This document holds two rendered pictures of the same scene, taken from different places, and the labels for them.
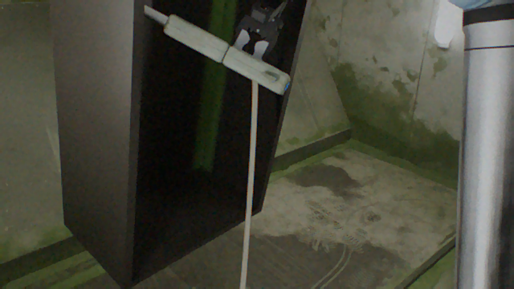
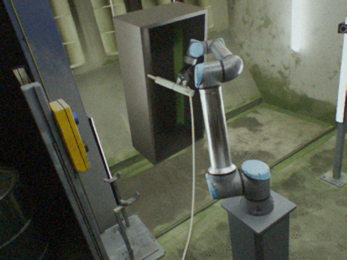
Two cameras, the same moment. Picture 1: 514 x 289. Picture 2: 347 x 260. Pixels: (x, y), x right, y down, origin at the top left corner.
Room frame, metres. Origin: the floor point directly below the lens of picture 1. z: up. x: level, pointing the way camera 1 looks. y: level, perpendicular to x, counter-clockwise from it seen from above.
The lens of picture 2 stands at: (-1.01, -0.41, 1.87)
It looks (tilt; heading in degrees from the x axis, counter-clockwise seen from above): 27 degrees down; 16
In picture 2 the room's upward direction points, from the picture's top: 11 degrees counter-clockwise
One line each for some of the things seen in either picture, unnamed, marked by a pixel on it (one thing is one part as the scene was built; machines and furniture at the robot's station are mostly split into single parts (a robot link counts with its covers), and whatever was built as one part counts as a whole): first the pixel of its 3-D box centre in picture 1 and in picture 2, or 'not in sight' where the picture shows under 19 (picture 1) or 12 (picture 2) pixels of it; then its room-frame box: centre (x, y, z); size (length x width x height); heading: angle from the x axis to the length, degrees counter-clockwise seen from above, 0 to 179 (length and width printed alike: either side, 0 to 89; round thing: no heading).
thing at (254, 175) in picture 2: not in sight; (254, 178); (0.33, -0.44, 0.83); 0.17 x 0.15 x 0.18; 103
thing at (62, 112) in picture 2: not in sight; (69, 136); (-0.17, 0.22, 1.42); 0.12 x 0.06 x 0.26; 43
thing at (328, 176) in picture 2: not in sight; (336, 177); (1.37, -1.19, 0.01); 0.20 x 0.20 x 0.01; 43
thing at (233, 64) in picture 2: not in sight; (222, 56); (0.75, -0.30, 1.42); 0.68 x 0.12 x 0.12; 13
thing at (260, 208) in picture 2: not in sight; (256, 197); (0.33, -0.45, 0.69); 0.19 x 0.19 x 0.10
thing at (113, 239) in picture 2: not in sight; (129, 244); (-0.11, 0.16, 0.78); 0.31 x 0.23 x 0.01; 43
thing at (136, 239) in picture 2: not in sight; (124, 216); (-0.09, 0.15, 0.95); 0.26 x 0.15 x 0.32; 43
